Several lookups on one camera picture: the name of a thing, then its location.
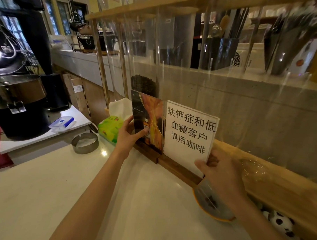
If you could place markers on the person's right hand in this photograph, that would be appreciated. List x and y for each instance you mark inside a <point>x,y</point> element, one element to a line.
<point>225,178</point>

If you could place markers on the person's left hand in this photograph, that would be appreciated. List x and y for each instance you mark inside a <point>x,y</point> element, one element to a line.
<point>125,141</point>

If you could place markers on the person's right thumb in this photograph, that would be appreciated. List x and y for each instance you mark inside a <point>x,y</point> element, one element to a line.
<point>201,166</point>

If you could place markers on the person's left thumb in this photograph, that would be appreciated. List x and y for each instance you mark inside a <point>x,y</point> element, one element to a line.
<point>142,132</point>

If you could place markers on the dark orange menu sign stand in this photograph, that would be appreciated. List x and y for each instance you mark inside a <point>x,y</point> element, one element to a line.
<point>150,116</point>

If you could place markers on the white paper sign stand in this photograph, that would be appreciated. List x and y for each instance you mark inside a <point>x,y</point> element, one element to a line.
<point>190,138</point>

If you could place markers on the person's left forearm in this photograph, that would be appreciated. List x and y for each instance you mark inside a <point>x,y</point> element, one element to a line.
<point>91,202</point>

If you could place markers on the person's right forearm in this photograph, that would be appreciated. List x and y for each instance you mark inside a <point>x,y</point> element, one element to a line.
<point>253,221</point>

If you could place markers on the green tissue box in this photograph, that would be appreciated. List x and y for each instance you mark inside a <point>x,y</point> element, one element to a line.
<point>110,128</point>

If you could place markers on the white tissue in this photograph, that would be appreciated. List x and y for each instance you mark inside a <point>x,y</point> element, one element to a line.
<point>120,108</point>

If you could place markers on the yellow bowl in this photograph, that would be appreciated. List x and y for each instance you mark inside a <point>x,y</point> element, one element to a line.
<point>212,208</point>

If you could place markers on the glass tube with coffee beans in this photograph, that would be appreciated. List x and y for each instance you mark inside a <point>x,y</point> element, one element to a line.
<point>144,82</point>

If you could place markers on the round metal ashtray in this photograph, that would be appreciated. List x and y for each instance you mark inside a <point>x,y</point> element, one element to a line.
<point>84,144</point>

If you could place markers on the white side table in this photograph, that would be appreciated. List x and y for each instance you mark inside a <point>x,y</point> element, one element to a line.
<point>69,119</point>

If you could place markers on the cardboard box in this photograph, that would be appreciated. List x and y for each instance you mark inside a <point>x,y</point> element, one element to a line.
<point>77,90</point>

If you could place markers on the blue lid plastic container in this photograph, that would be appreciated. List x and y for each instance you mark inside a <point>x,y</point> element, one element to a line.
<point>61,123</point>

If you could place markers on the wooden tray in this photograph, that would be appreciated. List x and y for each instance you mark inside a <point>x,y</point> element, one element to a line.
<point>105,52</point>

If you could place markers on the black and white plush toy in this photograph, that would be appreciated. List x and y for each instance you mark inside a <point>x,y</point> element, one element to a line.
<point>281,223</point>

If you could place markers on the clear glass tube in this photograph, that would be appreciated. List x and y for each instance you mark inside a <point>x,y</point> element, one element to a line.
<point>291,42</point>
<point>181,41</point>
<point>233,36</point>

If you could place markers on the white printed box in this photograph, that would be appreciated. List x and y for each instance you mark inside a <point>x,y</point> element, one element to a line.
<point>250,58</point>

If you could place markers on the metal spoon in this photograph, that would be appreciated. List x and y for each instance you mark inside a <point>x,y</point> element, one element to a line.
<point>215,31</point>

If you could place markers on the black iron teapot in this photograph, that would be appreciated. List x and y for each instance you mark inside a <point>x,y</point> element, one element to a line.
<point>77,24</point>

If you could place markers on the black coffee roaster machine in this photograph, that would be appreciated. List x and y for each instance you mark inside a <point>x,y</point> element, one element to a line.
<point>20,85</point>

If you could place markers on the wooden spoon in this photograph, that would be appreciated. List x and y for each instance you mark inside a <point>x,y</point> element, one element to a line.
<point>224,25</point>

